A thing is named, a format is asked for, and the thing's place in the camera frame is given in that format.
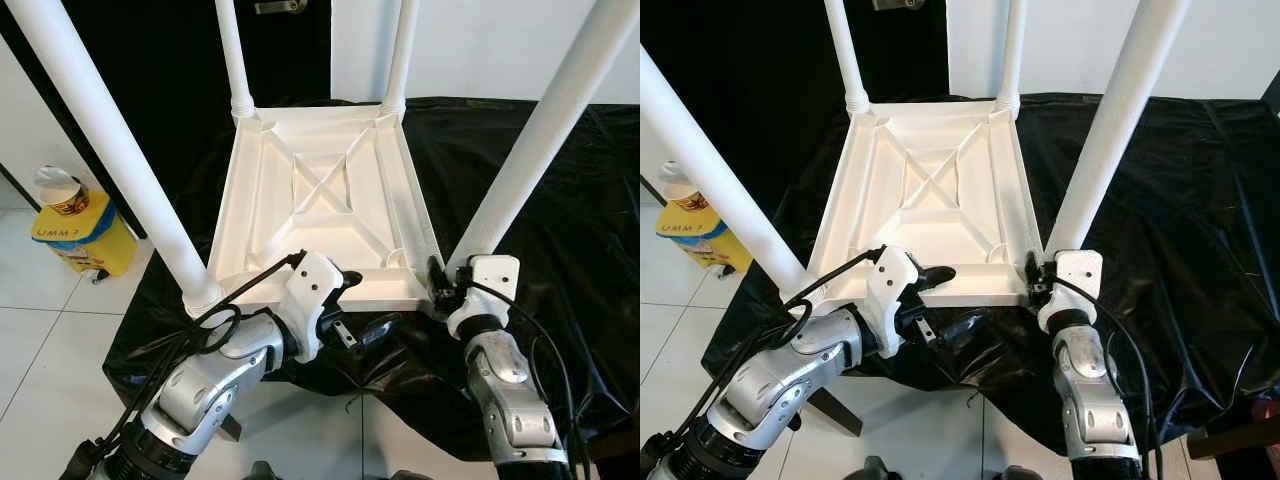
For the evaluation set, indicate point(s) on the dark left robot foot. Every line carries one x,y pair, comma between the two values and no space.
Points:
262,472
875,470

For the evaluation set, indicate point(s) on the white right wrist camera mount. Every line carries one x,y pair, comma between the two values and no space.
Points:
490,275
1078,270

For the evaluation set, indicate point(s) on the dark robot foot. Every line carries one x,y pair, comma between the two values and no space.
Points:
410,476
875,470
1022,474
262,472

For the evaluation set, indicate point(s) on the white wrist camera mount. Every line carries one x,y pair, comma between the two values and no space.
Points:
490,275
895,285
310,290
1078,270

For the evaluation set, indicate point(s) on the yellow blue cardboard box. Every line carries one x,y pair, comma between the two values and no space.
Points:
100,245
715,240

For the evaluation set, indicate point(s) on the dark grey wall post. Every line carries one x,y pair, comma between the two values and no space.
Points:
1272,98

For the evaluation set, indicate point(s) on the black door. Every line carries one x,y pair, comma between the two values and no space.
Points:
750,60
160,60

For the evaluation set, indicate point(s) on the dark wooden table leg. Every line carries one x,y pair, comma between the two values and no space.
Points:
835,410
1235,438
232,425

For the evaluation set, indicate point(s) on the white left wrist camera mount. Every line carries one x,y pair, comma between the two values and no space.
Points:
895,285
310,290

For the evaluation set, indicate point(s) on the pink plastic bag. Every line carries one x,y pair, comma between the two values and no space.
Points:
1268,410

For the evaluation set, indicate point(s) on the white brown paper cup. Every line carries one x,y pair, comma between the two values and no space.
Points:
65,190
690,195

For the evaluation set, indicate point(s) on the dark right robot foot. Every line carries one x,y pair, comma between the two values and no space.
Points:
410,476
1022,474

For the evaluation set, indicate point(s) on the black plastic table sheet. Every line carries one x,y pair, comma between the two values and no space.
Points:
560,250
1200,250

